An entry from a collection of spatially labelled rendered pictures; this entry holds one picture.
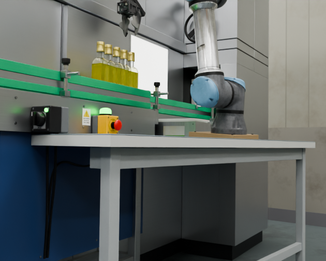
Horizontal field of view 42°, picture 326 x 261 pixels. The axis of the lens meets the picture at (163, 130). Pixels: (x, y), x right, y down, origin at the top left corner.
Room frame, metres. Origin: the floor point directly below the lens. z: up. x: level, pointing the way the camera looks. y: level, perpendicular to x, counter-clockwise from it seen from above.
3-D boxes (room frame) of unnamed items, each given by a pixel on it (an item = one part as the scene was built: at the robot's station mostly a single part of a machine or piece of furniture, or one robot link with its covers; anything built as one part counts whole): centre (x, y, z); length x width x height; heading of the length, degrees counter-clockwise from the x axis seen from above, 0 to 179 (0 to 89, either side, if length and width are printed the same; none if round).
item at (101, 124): (1.54, 0.21, 0.79); 0.07 x 0.07 x 0.07; 60
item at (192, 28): (2.73, -0.23, 1.49); 0.21 x 0.05 x 0.21; 60
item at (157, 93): (1.95, 0.05, 0.95); 0.17 x 0.03 x 0.12; 60
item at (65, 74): (1.40, 0.31, 0.94); 0.07 x 0.04 x 0.13; 60
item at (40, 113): (1.25, 0.38, 0.79); 0.04 x 0.03 x 0.04; 60
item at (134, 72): (2.01, 0.16, 0.99); 0.06 x 0.06 x 0.21; 60
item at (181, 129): (2.01, -0.07, 0.79); 0.27 x 0.17 x 0.08; 60
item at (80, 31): (2.20, 0.21, 1.15); 0.90 x 0.03 x 0.34; 150
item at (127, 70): (1.96, 0.19, 0.99); 0.06 x 0.06 x 0.21; 60
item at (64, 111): (1.30, 0.35, 0.79); 0.08 x 0.08 x 0.08; 60
